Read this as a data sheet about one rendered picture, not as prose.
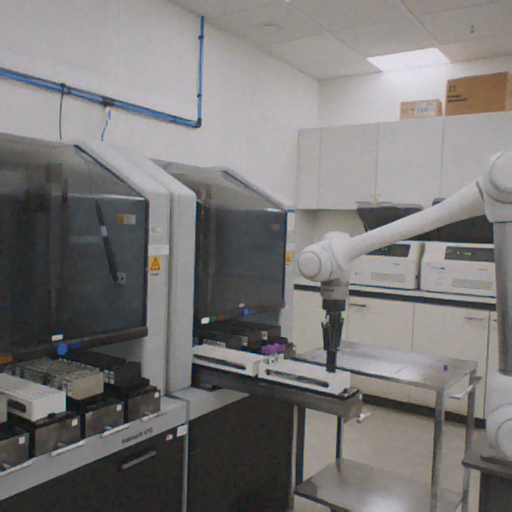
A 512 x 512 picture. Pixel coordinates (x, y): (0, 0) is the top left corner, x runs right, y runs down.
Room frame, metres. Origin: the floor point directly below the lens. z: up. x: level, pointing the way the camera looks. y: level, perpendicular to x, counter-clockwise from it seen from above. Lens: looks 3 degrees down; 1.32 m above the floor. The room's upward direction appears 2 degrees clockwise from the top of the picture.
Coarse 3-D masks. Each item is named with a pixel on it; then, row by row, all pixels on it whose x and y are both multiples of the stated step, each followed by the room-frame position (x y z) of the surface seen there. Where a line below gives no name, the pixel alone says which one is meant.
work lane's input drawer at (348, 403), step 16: (192, 368) 1.94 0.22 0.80; (208, 368) 1.91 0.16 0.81; (224, 384) 1.86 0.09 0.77; (240, 384) 1.82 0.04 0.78; (256, 384) 1.78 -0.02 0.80; (272, 384) 1.76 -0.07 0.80; (288, 384) 1.72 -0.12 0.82; (288, 400) 1.71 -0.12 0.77; (304, 400) 1.68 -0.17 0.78; (320, 400) 1.65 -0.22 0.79; (336, 400) 1.62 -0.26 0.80; (352, 400) 1.65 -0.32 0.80; (352, 416) 1.65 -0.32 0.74; (368, 416) 1.65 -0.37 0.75
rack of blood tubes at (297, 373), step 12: (288, 360) 1.85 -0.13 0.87; (264, 372) 1.79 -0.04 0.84; (288, 372) 1.73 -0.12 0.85; (300, 372) 1.71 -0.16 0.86; (312, 372) 1.71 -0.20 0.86; (324, 372) 1.71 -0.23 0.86; (336, 372) 1.72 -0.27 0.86; (348, 372) 1.72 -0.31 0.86; (300, 384) 1.71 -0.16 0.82; (312, 384) 1.76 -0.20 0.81; (324, 384) 1.77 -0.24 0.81; (336, 384) 1.64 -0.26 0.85; (348, 384) 1.71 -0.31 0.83
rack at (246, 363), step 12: (192, 348) 1.98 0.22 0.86; (204, 348) 1.99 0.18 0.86; (216, 348) 2.00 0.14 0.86; (192, 360) 1.96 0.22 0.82; (204, 360) 1.96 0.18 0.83; (216, 360) 1.96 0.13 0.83; (228, 360) 1.99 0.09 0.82; (240, 360) 1.84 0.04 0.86; (252, 360) 1.84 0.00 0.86; (240, 372) 1.84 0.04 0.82; (252, 372) 1.81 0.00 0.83
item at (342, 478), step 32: (320, 352) 2.18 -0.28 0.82; (352, 352) 2.20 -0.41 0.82; (384, 352) 2.22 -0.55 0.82; (416, 352) 2.24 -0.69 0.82; (416, 384) 1.80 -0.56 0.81; (448, 384) 1.78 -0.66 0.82; (288, 448) 2.09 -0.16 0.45; (288, 480) 2.09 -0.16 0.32; (320, 480) 2.18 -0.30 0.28; (352, 480) 2.19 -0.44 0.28; (384, 480) 2.20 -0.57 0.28; (416, 480) 2.21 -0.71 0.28
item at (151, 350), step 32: (128, 160) 1.91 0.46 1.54; (160, 192) 1.77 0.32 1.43; (160, 224) 1.77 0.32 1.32; (160, 256) 1.78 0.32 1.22; (160, 288) 1.78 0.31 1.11; (160, 320) 1.78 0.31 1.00; (128, 352) 1.76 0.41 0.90; (160, 352) 1.78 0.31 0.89; (160, 384) 1.79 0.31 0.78; (160, 416) 1.66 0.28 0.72; (32, 448) 1.31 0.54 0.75; (96, 448) 1.45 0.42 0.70; (128, 448) 1.55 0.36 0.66; (160, 448) 1.66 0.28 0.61; (0, 480) 1.22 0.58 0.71; (32, 480) 1.29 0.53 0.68; (64, 480) 1.37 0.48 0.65; (96, 480) 1.45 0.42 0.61; (128, 480) 1.55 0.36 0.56; (160, 480) 1.67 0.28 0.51
